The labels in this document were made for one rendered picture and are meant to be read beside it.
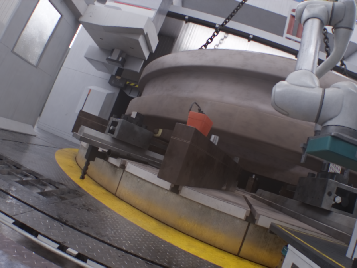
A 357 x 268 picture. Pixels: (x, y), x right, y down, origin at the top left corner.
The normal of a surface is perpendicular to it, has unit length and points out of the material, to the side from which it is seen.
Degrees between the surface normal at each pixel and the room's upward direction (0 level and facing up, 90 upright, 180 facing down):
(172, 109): 90
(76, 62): 90
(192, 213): 90
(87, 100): 90
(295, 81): 75
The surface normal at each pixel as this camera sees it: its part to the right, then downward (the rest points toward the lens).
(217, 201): -0.33, -0.23
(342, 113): -0.58, -0.25
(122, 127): 0.62, 0.12
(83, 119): 0.31, -0.01
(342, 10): -0.35, 0.11
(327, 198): -0.05, -0.15
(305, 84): -0.29, -0.46
